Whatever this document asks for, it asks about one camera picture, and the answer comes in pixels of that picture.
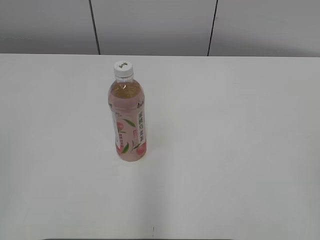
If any pink peach tea bottle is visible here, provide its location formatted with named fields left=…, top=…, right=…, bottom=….
left=108, top=78, right=147, bottom=162

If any white bottle cap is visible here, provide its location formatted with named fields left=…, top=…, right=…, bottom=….
left=113, top=60, right=134, bottom=79

